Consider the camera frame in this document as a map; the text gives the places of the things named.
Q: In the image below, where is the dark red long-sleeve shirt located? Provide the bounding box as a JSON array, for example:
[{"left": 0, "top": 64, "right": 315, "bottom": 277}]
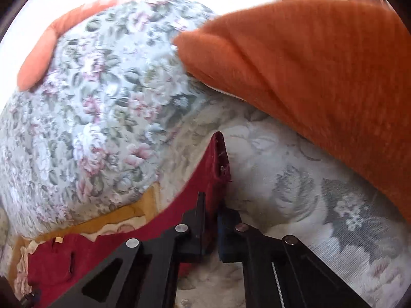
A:
[{"left": 28, "top": 131, "right": 231, "bottom": 307}]

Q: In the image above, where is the orange floral plush blanket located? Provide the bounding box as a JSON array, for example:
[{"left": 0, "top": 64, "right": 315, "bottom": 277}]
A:
[{"left": 7, "top": 182, "right": 160, "bottom": 300}]

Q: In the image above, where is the floral blue sofa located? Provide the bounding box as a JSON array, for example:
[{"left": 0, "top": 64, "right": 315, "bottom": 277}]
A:
[{"left": 1, "top": 0, "right": 410, "bottom": 307}]

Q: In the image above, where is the orange velvet cushion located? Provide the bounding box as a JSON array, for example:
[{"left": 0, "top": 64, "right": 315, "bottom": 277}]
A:
[{"left": 173, "top": 0, "right": 410, "bottom": 218}]

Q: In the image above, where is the pink cushion behind sofa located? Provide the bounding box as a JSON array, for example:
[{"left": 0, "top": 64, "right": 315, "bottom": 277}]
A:
[{"left": 17, "top": 0, "right": 118, "bottom": 92}]

